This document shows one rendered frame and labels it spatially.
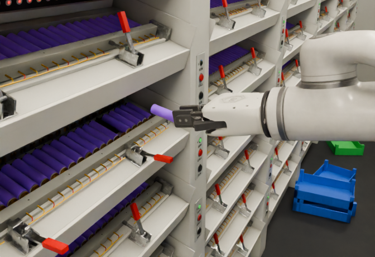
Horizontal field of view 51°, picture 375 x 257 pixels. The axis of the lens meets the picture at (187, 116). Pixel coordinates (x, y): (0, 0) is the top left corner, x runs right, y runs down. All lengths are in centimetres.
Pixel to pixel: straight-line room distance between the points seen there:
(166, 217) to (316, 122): 47
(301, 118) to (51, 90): 35
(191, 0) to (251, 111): 31
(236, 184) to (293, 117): 85
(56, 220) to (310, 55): 44
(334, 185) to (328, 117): 186
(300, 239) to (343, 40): 165
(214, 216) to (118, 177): 59
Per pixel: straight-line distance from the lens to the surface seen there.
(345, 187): 242
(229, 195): 135
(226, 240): 146
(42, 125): 54
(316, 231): 220
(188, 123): 67
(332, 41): 56
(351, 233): 224
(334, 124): 57
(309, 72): 57
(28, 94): 55
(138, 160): 74
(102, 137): 77
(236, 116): 60
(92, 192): 68
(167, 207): 95
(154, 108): 72
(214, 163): 114
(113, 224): 85
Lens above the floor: 130
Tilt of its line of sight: 22 degrees down
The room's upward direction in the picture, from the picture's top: straight up
